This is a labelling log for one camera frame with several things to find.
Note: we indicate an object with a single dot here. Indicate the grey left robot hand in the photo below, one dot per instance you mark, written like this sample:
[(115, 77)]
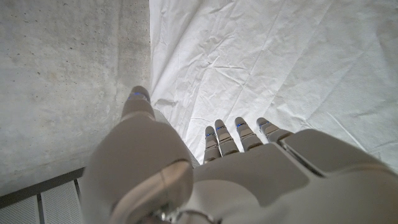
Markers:
[(248, 186)]

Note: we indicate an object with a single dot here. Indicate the white cloth backdrop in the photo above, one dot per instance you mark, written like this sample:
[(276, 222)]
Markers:
[(264, 62)]

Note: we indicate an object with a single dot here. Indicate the grey perforated partition panel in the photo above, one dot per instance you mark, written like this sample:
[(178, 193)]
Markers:
[(25, 208)]

